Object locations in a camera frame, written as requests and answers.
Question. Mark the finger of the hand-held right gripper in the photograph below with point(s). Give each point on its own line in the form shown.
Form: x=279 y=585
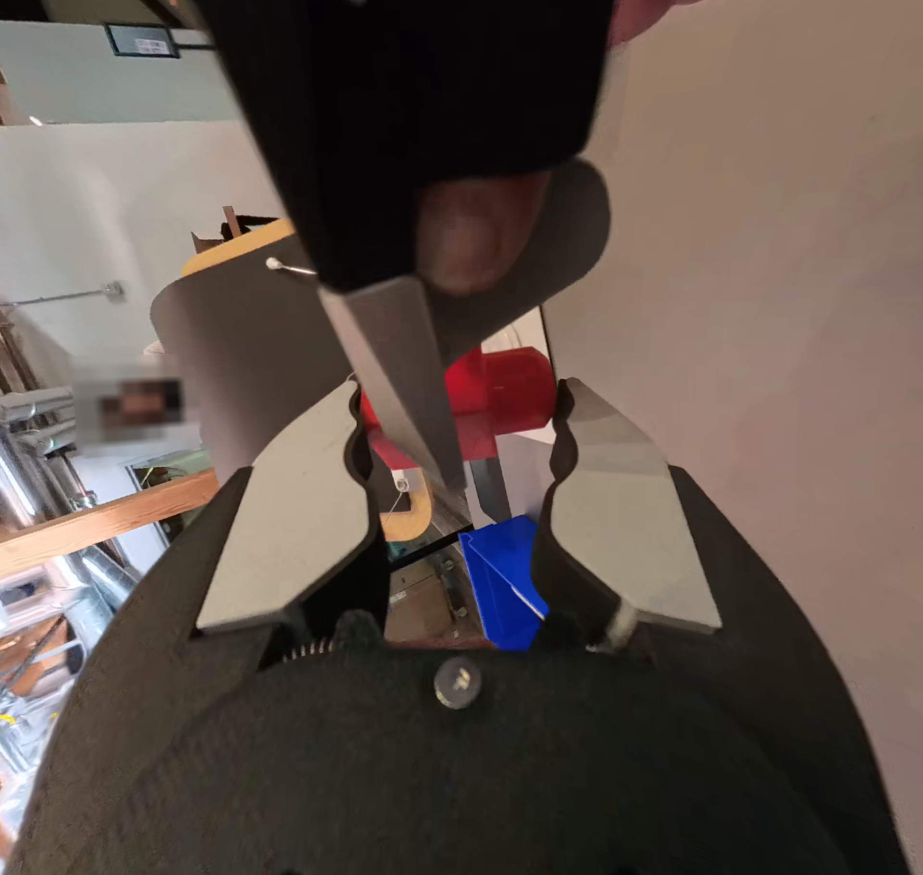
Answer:
x=404 y=370
x=580 y=226

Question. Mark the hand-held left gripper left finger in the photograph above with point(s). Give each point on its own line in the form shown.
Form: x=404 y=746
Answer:
x=281 y=529

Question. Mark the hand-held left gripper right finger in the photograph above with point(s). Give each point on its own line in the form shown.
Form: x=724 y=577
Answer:
x=628 y=529

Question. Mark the red toy block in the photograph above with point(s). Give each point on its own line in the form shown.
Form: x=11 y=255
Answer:
x=505 y=392

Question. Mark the person's right hand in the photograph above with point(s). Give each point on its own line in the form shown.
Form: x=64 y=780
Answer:
x=483 y=233

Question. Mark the blue plastic bin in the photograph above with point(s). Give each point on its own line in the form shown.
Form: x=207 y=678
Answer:
x=505 y=587

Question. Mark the wooden beam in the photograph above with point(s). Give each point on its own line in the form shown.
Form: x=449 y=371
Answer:
x=101 y=522

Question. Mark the metal conduit pipe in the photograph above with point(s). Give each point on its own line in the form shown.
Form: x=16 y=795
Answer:
x=72 y=298

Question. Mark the silver ventilation duct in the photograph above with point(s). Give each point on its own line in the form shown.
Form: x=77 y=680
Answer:
x=58 y=529

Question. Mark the black wall sign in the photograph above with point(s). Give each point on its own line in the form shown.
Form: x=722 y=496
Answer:
x=142 y=42

